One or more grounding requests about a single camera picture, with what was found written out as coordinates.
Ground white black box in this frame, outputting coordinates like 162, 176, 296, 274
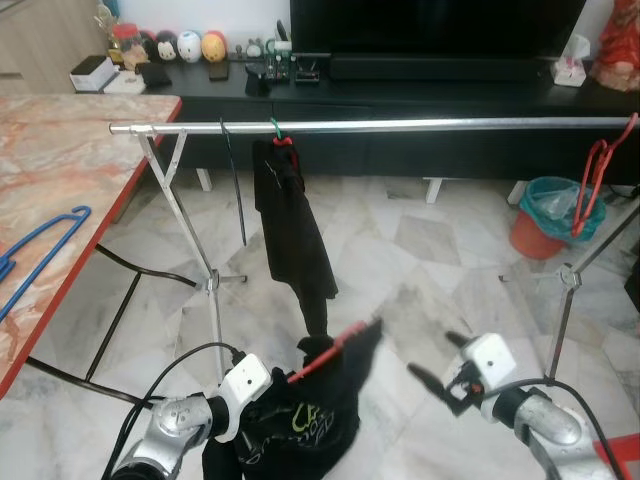
70, 55, 147, 95

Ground black soundbar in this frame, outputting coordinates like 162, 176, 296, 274
329, 55, 547, 82

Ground gold trophy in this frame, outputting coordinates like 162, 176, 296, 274
94, 0, 122, 41

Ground white tissue box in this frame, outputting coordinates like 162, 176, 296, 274
554, 35, 592, 89

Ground black television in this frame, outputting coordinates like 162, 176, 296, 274
290, 0, 587, 57

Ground black egg toy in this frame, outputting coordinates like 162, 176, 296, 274
153, 31, 180, 64

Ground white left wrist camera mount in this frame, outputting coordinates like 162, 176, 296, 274
207, 352, 274, 442

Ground blue plastic hanger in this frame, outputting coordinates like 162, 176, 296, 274
0, 205, 92, 323

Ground red plastic hanger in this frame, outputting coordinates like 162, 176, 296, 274
571, 112, 640, 240
286, 324, 367, 387

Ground black t-shirt with white print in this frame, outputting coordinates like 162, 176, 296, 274
250, 135, 340, 337

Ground black plastic hanger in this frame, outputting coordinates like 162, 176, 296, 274
219, 119, 249, 247

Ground black tv cabinet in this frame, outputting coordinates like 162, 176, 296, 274
100, 62, 640, 188

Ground red plastic stool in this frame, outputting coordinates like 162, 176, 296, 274
591, 432, 640, 480

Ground dark fabric sofa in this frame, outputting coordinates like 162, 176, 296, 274
624, 268, 640, 313

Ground white egg toy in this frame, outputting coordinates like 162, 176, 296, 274
178, 30, 203, 63

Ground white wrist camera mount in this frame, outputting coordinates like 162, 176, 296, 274
461, 332, 517, 397
207, 352, 274, 442

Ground orange bin with teal bag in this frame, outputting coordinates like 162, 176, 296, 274
509, 176, 607, 262

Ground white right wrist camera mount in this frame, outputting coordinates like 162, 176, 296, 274
461, 332, 517, 397

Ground light wooden cabinet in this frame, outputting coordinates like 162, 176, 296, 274
0, 0, 107, 96

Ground red gold figurine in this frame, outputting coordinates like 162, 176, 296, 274
591, 0, 640, 92

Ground jar with red lid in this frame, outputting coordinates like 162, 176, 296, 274
111, 22, 142, 71

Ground silver metal clothes rack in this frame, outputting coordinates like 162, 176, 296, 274
108, 114, 640, 389

